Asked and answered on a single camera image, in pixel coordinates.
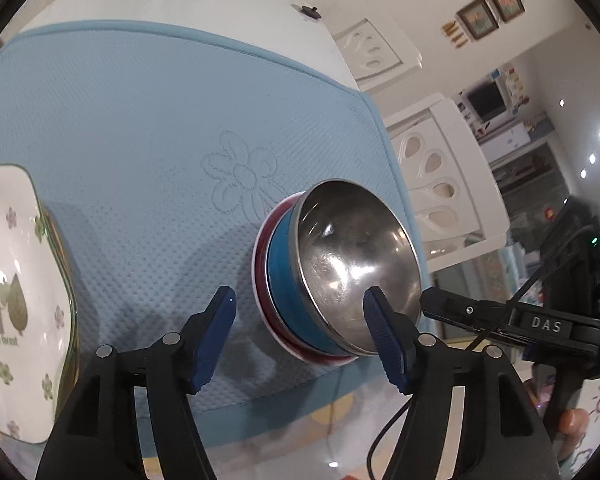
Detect white microwave oven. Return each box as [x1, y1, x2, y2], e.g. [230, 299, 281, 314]
[462, 80, 513, 123]

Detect colourful floor play mat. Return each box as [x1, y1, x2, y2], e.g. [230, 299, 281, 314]
[140, 375, 600, 480]

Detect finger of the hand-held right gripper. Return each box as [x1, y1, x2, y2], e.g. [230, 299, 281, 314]
[419, 287, 516, 335]

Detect white tree-print plate gold rim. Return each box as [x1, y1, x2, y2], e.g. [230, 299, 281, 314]
[32, 200, 83, 411]

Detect pink cartoon bowl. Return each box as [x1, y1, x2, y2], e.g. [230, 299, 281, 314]
[252, 200, 331, 367]

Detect light blue table mat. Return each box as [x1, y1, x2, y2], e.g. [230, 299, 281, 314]
[0, 20, 416, 441]

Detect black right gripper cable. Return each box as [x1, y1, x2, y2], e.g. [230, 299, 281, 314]
[366, 227, 598, 480]

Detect blue steel bowl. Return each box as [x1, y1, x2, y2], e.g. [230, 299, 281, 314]
[266, 178, 423, 357]

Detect glass display cabinet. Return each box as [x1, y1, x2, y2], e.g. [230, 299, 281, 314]
[487, 140, 573, 246]

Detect white tree-print plate dark rim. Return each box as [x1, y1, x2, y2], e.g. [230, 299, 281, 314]
[0, 162, 76, 445]

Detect white chair with oval holes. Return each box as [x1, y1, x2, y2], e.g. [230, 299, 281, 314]
[330, 17, 426, 93]
[382, 92, 511, 271]

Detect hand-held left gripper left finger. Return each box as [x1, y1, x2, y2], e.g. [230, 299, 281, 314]
[35, 285, 238, 480]

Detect brown framed wall picture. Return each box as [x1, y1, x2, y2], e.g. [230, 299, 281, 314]
[487, 0, 526, 23]
[456, 0, 498, 41]

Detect wooden wall hooks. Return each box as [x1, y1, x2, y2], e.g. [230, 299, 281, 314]
[442, 22, 468, 48]

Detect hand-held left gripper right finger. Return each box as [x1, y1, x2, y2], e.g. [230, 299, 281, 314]
[362, 286, 566, 480]

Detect person's right hand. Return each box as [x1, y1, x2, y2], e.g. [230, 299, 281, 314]
[559, 407, 592, 461]

